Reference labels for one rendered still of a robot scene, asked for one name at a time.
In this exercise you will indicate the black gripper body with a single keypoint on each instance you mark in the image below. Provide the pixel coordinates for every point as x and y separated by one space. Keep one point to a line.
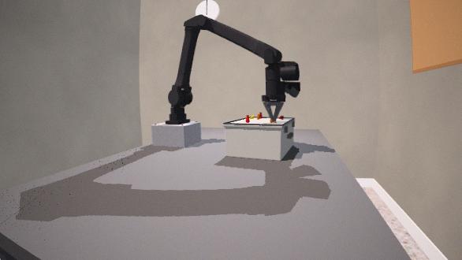
271 92

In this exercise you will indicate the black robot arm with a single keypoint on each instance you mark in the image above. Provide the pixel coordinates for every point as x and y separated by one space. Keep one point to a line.
178 98

